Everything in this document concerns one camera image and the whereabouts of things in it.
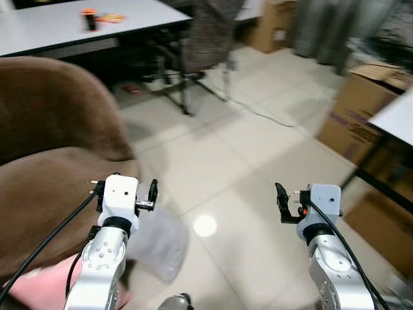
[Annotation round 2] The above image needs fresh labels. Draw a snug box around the black bottle with orange cap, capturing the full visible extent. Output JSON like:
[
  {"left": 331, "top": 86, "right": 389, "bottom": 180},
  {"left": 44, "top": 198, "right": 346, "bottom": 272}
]
[{"left": 82, "top": 8, "right": 98, "bottom": 32}]

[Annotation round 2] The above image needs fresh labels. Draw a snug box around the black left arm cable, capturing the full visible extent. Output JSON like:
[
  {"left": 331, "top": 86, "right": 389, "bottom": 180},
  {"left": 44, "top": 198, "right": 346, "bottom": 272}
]
[{"left": 0, "top": 187, "right": 99, "bottom": 305}]

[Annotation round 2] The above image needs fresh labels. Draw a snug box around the grey curtain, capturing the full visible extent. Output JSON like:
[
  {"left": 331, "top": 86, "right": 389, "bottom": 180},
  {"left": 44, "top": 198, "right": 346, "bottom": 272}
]
[{"left": 290, "top": 0, "right": 389, "bottom": 75}]

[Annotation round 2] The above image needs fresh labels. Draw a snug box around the grey robot foot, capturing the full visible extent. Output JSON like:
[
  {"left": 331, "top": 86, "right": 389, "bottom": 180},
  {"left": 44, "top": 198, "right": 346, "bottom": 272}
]
[{"left": 157, "top": 293, "right": 194, "bottom": 310}]

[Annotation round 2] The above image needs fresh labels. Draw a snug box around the thin white floor cable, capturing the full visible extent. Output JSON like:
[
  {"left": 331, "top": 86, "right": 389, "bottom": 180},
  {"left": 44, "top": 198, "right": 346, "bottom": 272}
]
[{"left": 227, "top": 96, "right": 305, "bottom": 128}]

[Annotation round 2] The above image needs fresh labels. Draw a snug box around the white table with black frame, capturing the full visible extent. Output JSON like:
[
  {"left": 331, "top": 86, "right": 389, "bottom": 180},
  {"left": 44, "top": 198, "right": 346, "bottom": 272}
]
[{"left": 336, "top": 87, "right": 413, "bottom": 215}]

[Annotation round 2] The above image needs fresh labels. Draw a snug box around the grey pillow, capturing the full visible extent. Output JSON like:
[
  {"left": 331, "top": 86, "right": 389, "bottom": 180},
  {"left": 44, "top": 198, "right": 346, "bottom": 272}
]
[{"left": 126, "top": 203, "right": 192, "bottom": 285}]

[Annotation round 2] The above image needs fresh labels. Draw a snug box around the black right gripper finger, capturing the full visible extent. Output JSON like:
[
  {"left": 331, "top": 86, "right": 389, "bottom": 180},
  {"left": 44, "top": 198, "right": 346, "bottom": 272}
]
[{"left": 274, "top": 183, "right": 290, "bottom": 224}]

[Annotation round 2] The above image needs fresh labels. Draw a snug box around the dark woven office chair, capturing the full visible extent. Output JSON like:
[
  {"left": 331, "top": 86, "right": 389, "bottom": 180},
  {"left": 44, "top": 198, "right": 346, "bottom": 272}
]
[{"left": 145, "top": 0, "right": 250, "bottom": 117}]

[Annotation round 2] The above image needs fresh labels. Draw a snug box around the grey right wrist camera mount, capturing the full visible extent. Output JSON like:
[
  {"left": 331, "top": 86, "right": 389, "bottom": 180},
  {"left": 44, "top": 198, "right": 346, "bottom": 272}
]
[{"left": 308, "top": 184, "right": 343, "bottom": 228}]

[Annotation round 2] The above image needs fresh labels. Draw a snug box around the brown fabric sofa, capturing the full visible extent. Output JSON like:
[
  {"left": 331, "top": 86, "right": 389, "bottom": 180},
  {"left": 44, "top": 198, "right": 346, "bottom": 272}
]
[{"left": 0, "top": 56, "right": 140, "bottom": 285}]

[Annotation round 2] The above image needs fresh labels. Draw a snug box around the open printed cardboard box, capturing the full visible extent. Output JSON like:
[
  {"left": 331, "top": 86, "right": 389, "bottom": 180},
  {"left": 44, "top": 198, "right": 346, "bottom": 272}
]
[{"left": 317, "top": 63, "right": 413, "bottom": 166}]

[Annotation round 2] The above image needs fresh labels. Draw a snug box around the pink pillow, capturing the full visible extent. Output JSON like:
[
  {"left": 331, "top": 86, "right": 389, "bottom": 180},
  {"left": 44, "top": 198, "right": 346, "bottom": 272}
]
[{"left": 0, "top": 255, "right": 134, "bottom": 310}]

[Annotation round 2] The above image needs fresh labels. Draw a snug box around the white long table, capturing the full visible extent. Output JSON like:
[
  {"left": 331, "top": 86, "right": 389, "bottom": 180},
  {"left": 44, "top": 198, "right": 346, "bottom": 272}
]
[{"left": 0, "top": 0, "right": 193, "bottom": 58}]

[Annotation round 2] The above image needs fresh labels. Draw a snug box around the plain brown cardboard box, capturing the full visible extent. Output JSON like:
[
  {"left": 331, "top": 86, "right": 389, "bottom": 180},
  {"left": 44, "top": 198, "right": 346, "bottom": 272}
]
[{"left": 342, "top": 186, "right": 413, "bottom": 278}]

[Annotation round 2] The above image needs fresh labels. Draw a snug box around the orange snack packet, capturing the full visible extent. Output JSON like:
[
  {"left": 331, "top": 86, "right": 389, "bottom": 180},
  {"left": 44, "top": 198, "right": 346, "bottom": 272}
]
[{"left": 97, "top": 13, "right": 127, "bottom": 25}]

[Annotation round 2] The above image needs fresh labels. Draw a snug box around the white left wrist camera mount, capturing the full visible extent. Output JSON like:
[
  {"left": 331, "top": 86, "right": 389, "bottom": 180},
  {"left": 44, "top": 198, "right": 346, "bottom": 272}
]
[{"left": 101, "top": 174, "right": 140, "bottom": 228}]

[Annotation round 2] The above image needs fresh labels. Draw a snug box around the small brown cardboard box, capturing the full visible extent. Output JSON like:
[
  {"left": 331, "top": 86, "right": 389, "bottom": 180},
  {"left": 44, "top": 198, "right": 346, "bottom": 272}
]
[{"left": 248, "top": 0, "right": 298, "bottom": 54}]

